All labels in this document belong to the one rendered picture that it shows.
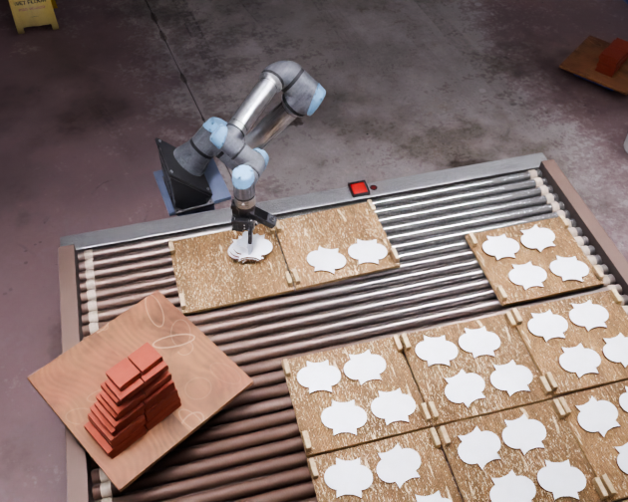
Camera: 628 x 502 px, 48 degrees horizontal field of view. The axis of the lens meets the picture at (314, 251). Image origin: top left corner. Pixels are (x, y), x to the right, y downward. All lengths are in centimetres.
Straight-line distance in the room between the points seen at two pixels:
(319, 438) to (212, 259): 83
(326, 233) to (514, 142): 229
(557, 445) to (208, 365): 112
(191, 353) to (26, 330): 167
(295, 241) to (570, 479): 127
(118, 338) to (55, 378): 23
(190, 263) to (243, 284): 23
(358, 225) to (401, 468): 101
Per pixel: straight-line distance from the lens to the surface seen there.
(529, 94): 523
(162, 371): 201
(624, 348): 265
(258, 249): 264
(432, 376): 240
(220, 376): 225
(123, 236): 284
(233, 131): 248
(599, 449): 243
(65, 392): 233
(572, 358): 256
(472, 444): 230
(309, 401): 232
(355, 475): 220
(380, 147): 456
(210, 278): 262
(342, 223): 278
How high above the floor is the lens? 297
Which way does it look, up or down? 49 degrees down
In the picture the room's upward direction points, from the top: 1 degrees clockwise
